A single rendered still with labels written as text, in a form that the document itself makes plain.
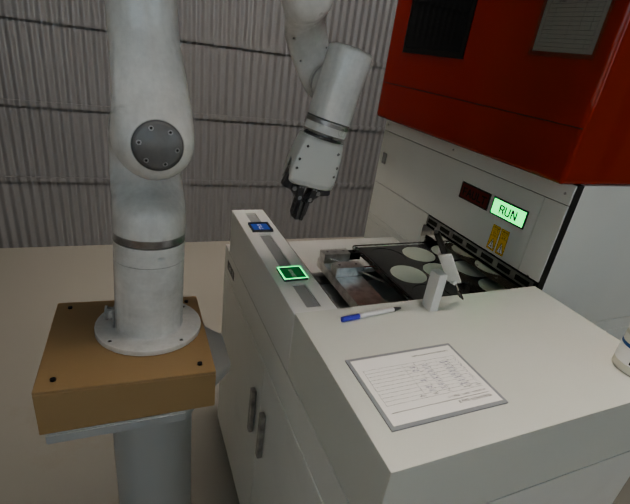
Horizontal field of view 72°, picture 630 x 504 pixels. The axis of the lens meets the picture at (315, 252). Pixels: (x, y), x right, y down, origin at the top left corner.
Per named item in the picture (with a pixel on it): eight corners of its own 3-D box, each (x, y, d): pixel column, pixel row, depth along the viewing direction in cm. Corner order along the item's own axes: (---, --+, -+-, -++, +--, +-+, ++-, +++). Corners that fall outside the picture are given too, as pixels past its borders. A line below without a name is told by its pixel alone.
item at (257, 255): (259, 250, 136) (262, 209, 130) (329, 365, 91) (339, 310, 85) (229, 252, 132) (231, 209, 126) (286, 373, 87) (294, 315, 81)
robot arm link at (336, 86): (300, 108, 85) (316, 117, 77) (322, 38, 80) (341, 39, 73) (337, 120, 89) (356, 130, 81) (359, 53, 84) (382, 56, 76)
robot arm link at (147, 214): (113, 251, 69) (108, 93, 60) (109, 214, 84) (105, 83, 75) (191, 248, 74) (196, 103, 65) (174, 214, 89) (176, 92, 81)
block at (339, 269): (356, 269, 120) (358, 260, 118) (362, 275, 117) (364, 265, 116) (330, 271, 117) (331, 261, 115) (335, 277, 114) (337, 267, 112)
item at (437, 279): (441, 300, 93) (458, 244, 87) (453, 310, 90) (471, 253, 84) (418, 303, 90) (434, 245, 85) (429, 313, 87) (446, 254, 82)
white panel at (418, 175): (372, 216, 179) (392, 117, 162) (523, 334, 112) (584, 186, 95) (366, 216, 178) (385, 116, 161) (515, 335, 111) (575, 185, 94)
